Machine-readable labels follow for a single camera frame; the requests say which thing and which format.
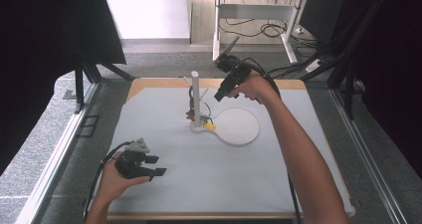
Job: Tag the white key stand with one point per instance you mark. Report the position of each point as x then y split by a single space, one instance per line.
239 127

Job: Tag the wooden table board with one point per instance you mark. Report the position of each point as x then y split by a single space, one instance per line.
156 83

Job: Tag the light grey table mat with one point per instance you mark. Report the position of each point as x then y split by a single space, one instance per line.
205 177

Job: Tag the white power strip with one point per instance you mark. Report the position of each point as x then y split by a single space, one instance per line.
314 65

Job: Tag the white desk frame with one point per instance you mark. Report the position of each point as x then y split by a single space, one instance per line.
255 11

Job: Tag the person's right hand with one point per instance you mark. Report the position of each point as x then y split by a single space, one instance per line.
255 86

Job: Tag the person's left hand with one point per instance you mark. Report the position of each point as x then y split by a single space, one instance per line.
114 184

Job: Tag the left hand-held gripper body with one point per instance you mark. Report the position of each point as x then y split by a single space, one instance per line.
132 161

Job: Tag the bunch of small metal rings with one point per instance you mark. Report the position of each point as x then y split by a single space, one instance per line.
190 96

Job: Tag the black curtain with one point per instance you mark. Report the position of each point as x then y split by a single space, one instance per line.
43 51
391 68

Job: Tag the yellow key tag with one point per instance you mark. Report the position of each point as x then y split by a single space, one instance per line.
209 126

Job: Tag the brown key tag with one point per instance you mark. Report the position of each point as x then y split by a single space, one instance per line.
190 115

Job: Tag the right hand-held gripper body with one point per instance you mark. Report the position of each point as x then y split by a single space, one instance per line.
234 71

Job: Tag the black metal stand frame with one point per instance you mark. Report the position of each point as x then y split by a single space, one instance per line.
88 74
345 64

